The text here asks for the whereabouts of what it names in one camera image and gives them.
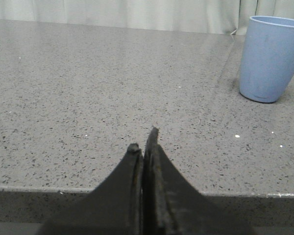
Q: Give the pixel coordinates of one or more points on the blue plastic cup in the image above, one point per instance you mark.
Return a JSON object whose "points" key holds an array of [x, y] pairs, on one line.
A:
{"points": [[267, 64]]}

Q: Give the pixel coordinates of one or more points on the white pleated curtain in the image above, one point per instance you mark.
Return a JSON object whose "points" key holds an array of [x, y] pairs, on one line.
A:
{"points": [[204, 16]]}

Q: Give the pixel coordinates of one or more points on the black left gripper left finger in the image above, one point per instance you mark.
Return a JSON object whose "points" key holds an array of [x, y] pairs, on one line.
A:
{"points": [[113, 208]]}

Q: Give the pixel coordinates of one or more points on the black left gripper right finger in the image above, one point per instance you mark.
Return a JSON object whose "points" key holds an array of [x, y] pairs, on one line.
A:
{"points": [[172, 206]]}

